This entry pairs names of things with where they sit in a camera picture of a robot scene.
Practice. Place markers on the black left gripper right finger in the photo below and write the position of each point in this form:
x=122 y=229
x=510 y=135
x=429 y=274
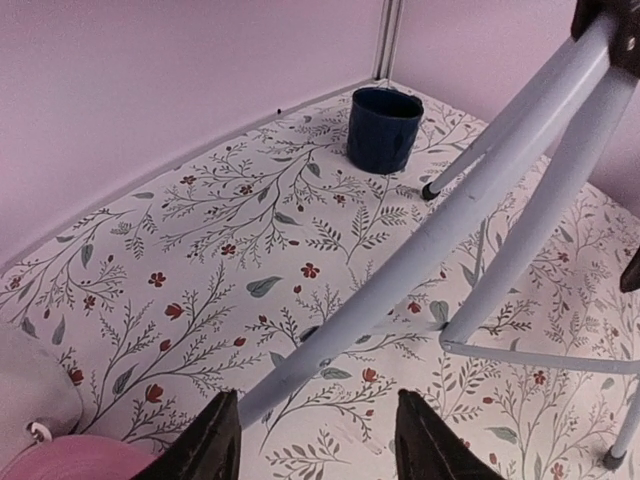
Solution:
x=427 y=449

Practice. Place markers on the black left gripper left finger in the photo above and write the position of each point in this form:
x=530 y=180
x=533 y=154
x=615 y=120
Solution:
x=208 y=449

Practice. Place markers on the white metronome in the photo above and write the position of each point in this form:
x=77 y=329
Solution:
x=35 y=388

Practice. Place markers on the light blue music stand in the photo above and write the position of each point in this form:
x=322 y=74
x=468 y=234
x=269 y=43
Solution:
x=575 y=102

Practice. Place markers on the pink plastic plate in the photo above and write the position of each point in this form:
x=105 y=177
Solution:
x=79 y=457

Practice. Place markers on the dark blue ceramic mug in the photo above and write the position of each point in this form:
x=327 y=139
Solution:
x=383 y=126

